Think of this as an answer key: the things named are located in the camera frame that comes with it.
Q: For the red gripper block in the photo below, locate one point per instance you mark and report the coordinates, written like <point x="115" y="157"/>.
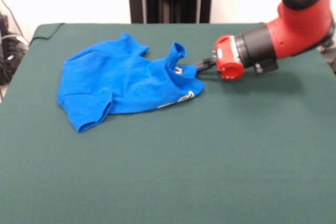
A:
<point x="228" y="58"/>

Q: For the blue printed T-shirt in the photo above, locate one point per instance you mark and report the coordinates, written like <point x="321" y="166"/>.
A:
<point x="118" y="85"/>

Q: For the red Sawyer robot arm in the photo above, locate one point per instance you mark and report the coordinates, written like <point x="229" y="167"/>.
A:
<point x="294" y="24"/>

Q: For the dark green table cloth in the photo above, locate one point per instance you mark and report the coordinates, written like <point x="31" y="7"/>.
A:
<point x="157" y="169"/>

